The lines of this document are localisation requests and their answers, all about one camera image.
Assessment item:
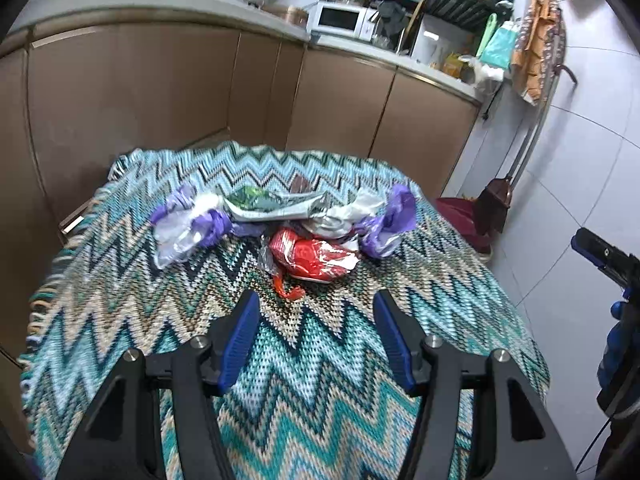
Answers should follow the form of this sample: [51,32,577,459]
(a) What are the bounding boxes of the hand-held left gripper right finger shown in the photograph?
[373,289,578,480]

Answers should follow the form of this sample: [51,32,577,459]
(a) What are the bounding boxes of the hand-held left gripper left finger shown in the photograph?
[55,289,262,480]

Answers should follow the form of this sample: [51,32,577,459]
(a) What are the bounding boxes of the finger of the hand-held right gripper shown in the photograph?
[571,227,640,307]

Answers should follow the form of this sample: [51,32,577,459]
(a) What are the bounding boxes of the red foil wrapper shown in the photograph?
[260,226,362,302]

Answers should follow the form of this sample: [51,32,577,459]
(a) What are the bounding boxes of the purple plastic wrapper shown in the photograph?
[150,184,234,251]
[359,184,417,261]

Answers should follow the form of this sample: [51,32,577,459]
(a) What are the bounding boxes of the silver green foil wrapper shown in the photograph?
[222,186,333,224]

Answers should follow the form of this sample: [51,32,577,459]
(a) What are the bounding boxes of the person's right hand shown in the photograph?
[598,300,640,397]

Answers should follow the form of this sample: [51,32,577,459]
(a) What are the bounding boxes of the zigzag knitted cloth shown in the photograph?
[20,141,551,480]

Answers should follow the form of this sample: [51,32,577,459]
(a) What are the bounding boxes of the orange patterned apron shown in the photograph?
[510,0,567,107]

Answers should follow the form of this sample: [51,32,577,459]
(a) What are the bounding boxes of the teal bag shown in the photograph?
[475,12,522,70]

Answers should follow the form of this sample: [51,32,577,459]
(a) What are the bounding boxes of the brown kitchen cabinet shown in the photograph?
[0,22,485,341]

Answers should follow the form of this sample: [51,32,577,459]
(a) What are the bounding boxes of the white jug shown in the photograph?
[412,29,452,65]

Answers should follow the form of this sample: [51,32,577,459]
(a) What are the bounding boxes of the white microwave oven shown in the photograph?
[309,1,382,42]

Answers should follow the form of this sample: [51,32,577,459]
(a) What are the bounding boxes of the white countertop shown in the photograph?
[5,0,483,106]

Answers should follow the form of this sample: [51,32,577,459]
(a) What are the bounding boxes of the black cable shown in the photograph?
[574,410,617,473]

